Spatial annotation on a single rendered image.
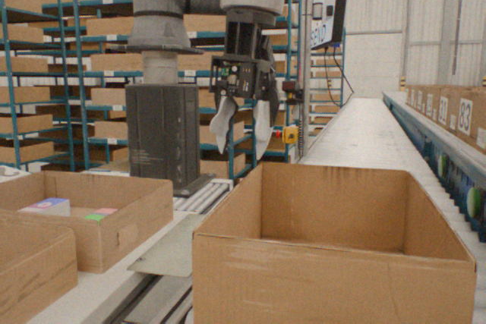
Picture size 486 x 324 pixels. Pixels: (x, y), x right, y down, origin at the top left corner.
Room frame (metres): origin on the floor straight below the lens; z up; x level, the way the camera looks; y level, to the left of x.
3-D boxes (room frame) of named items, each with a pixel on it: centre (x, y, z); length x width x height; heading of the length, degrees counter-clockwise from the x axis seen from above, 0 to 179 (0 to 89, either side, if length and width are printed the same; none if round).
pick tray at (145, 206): (0.82, 0.39, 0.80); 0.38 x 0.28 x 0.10; 74
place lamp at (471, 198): (0.85, -0.53, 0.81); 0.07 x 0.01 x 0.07; 162
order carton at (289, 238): (0.56, -0.13, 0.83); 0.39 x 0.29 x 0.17; 166
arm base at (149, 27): (1.22, 0.26, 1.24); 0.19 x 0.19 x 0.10
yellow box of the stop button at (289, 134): (1.71, -0.20, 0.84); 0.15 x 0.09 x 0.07; 162
